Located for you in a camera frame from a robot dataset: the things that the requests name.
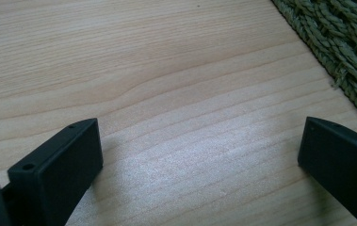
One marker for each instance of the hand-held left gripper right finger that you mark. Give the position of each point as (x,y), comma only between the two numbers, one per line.
(339,166)

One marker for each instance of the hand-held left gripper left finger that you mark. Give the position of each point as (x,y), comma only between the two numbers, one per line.
(60,175)

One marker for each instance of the green woven basket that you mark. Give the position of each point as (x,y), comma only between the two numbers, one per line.
(345,40)

